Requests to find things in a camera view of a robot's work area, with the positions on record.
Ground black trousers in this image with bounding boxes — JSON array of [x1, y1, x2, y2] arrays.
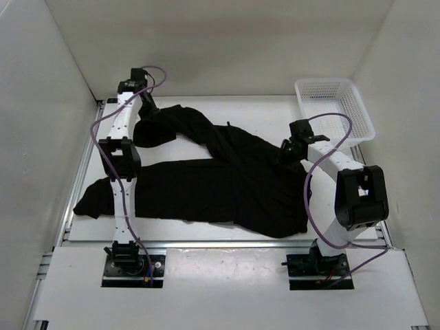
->
[[74, 105, 312, 240]]

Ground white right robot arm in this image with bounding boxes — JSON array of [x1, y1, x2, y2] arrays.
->
[[278, 119, 389, 275]]

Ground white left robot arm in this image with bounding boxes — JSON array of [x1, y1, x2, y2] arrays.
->
[[94, 67, 158, 283]]

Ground white perforated plastic basket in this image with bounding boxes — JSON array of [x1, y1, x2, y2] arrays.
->
[[295, 78, 375, 149]]

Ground aluminium right side rail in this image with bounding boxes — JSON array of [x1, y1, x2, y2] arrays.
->
[[347, 146, 392, 247]]

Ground aluminium rail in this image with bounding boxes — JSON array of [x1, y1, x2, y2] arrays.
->
[[61, 238, 386, 249], [50, 100, 106, 252], [347, 146, 392, 247]]

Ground aluminium left side rail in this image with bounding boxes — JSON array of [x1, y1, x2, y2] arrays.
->
[[50, 100, 106, 252]]

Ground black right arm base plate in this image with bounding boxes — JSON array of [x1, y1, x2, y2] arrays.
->
[[281, 254, 354, 291]]

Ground aluminium front rail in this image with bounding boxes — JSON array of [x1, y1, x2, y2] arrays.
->
[[61, 238, 386, 249]]

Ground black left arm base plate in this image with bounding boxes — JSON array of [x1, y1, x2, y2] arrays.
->
[[101, 252, 166, 289]]

